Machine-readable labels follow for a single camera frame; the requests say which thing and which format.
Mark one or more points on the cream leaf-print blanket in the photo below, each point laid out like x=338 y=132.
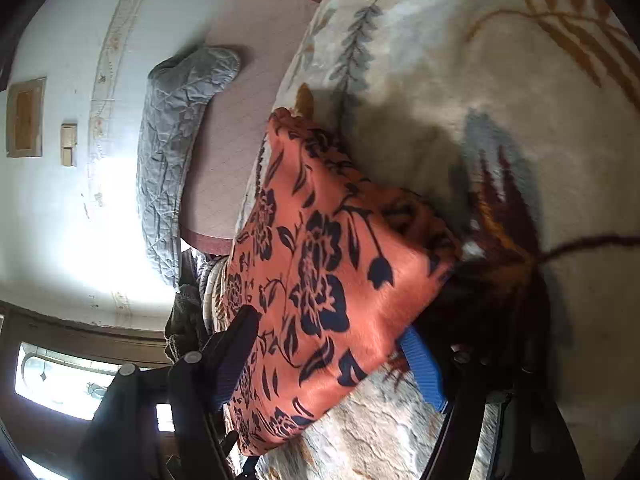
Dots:
x=425 y=85

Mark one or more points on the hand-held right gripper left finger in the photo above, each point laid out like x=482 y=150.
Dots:
x=232 y=355

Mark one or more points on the beige wall switch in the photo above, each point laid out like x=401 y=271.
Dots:
x=69 y=134
x=68 y=156

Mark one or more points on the pink sofa armrest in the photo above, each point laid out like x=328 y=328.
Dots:
x=235 y=110

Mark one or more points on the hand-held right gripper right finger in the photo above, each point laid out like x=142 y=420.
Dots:
x=422 y=370

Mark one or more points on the grey quilted pillow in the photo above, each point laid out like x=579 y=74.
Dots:
x=170 y=160

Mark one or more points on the orange floral garment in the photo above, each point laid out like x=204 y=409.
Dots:
x=325 y=260

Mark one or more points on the stained glass door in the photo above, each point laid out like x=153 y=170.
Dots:
x=60 y=380

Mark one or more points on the dark brown clothes pile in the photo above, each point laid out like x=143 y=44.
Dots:
x=182 y=310

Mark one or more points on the framed wall plaque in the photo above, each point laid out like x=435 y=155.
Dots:
x=25 y=117

